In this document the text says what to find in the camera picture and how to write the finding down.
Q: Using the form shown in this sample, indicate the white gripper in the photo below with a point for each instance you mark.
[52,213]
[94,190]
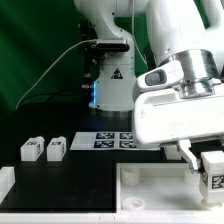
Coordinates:
[159,119]

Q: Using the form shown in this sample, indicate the white obstacle fence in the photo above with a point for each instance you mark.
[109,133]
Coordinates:
[164,217]

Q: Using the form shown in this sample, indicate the white marker sheet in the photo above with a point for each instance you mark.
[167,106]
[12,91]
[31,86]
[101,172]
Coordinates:
[103,141]

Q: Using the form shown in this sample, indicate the white square tabletop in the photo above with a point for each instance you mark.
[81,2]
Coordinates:
[157,187]

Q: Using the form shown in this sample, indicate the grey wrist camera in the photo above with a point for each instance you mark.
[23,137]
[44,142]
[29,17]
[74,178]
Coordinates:
[165,76]

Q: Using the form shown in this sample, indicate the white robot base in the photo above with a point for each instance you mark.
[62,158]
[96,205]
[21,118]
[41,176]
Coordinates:
[113,89]

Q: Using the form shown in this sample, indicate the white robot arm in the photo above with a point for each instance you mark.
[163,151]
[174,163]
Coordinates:
[180,31]

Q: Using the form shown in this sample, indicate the black camera on base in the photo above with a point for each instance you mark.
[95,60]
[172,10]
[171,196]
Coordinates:
[111,45]

